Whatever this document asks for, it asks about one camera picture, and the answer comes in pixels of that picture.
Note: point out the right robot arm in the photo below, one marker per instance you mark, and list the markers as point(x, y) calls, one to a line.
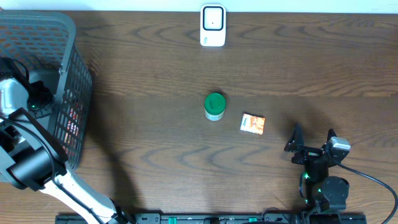
point(321, 191)

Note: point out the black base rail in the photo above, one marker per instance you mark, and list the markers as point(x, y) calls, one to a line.
point(272, 217)

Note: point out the orange tissue packet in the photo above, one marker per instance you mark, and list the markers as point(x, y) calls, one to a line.
point(252, 124)

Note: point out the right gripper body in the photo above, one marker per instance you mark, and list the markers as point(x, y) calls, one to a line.
point(308, 155)

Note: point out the red chocolate bar wrapper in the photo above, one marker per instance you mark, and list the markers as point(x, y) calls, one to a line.
point(71, 121)

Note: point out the white barcode scanner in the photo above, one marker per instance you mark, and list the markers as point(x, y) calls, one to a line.
point(212, 25)

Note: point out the green lid jar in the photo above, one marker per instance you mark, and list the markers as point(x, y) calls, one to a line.
point(215, 105)

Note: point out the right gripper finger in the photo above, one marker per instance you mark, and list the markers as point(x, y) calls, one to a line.
point(296, 142)
point(331, 136)

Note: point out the grey plastic mesh basket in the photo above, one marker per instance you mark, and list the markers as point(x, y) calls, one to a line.
point(44, 45)

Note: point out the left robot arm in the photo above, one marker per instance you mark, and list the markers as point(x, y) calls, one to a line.
point(46, 168)

